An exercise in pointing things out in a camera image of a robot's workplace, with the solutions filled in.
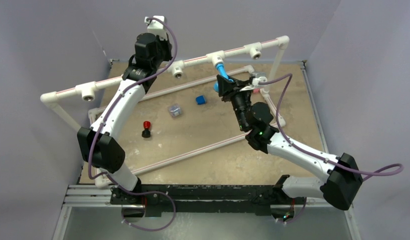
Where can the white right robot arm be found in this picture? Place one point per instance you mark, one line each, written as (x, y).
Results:
(336, 179)

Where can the clear box of clips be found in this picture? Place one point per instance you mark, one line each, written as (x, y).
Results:
(175, 110)

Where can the blue rectangular box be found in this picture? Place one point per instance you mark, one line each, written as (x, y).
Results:
(201, 100)

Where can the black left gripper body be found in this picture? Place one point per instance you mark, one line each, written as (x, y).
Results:
(165, 53)

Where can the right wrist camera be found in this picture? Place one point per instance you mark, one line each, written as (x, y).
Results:
(254, 81)

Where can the red black stamp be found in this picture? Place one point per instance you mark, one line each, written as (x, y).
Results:
(146, 133)

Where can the blue water faucet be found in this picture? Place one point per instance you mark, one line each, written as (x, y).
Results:
(221, 69)

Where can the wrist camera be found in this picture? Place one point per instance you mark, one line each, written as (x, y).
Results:
(254, 81)
(156, 28)

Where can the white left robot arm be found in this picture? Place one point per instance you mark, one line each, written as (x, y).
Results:
(98, 143)

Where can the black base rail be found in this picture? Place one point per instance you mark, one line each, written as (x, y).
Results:
(260, 200)

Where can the white PVC pipe frame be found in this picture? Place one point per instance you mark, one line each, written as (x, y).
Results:
(180, 94)

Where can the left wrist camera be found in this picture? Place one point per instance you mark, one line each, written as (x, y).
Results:
(156, 28)

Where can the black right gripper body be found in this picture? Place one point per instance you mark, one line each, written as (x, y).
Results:
(240, 104)

